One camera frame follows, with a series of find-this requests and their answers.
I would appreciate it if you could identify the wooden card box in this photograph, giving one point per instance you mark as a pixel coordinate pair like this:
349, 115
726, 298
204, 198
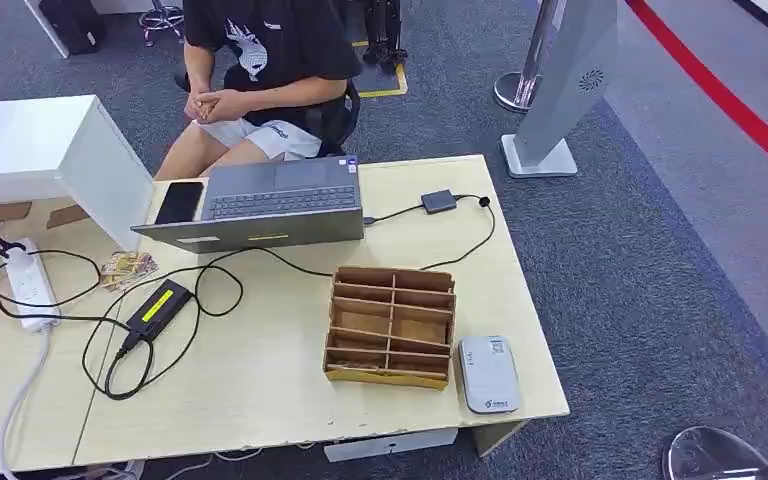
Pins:
390, 328

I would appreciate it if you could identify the grey kiosk stand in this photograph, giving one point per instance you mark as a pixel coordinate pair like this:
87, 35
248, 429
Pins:
569, 79

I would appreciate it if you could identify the black plug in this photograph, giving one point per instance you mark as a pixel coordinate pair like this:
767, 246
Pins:
6, 246

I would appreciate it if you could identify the white power strip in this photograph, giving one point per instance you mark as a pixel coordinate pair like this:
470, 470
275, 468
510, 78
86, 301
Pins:
31, 285

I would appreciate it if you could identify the pale wooden desk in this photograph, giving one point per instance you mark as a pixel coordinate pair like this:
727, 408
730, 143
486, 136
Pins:
265, 371
0, 371

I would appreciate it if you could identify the black legged machine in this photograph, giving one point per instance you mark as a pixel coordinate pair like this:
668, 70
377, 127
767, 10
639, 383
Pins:
384, 33

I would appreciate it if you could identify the red floor tape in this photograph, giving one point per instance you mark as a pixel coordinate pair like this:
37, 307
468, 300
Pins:
722, 93

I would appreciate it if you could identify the person's left hand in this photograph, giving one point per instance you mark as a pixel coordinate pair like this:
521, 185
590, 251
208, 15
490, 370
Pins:
232, 106

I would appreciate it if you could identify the chrome round stanchion base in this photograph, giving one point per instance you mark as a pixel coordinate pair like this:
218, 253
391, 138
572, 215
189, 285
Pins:
708, 454

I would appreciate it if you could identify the person's right hand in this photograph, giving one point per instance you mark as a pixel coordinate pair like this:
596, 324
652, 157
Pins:
195, 106

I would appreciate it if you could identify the dark grey usb hub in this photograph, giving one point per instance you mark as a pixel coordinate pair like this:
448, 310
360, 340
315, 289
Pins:
439, 201

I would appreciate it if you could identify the white drawer front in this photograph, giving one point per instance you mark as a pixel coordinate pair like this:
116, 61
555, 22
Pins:
390, 444

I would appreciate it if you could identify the brown tape patch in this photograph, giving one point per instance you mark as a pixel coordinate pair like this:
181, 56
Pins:
6, 212
67, 216

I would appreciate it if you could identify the black bag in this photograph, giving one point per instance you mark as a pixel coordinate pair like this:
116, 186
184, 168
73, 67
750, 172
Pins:
72, 26

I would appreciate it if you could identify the grey laptop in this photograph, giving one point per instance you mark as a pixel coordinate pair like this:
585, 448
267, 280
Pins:
278, 199

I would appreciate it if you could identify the person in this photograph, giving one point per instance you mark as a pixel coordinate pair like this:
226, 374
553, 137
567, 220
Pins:
278, 40

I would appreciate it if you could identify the chrome stool base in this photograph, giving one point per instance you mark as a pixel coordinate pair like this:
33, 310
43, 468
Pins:
162, 16

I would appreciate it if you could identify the white desk cabinet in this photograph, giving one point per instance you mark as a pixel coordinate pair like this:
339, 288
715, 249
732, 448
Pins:
33, 146

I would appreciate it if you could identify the black yellow-edged floor mat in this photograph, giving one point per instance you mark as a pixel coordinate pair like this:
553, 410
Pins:
374, 83

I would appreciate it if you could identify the chrome stanchion pole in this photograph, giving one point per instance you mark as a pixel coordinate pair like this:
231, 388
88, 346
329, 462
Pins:
530, 60

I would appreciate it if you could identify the black power brick yellow label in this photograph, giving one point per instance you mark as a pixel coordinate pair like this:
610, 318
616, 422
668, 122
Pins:
159, 308

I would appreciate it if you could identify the black smartphone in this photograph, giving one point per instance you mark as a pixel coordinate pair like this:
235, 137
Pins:
179, 203

